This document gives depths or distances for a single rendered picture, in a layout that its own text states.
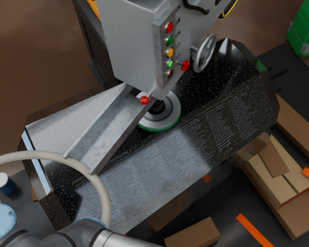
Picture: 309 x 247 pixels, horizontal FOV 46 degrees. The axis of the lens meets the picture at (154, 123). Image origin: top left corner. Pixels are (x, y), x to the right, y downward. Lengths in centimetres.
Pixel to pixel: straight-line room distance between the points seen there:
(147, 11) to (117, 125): 49
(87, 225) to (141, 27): 56
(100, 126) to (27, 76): 184
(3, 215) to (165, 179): 99
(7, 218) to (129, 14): 62
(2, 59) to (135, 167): 201
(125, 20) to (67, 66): 200
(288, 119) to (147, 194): 132
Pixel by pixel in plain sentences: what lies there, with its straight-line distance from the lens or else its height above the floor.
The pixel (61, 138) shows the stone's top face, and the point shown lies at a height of 87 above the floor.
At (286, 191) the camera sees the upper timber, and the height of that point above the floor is 20.
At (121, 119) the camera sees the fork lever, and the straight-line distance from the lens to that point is 135.
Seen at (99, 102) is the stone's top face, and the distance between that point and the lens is 172.
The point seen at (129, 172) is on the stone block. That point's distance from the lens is 161.
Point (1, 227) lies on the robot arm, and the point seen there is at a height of 158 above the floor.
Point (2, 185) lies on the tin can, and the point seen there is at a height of 15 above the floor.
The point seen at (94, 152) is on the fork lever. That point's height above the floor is 113.
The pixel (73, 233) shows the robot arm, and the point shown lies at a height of 149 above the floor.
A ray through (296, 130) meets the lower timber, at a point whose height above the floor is 8.
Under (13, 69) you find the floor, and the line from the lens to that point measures 322.
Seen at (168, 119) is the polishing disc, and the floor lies 93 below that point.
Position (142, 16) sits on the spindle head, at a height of 156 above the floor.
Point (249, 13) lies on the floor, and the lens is 338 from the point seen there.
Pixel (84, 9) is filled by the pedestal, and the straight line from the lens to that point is 236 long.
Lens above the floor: 226
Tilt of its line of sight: 59 degrees down
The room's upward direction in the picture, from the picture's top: 7 degrees counter-clockwise
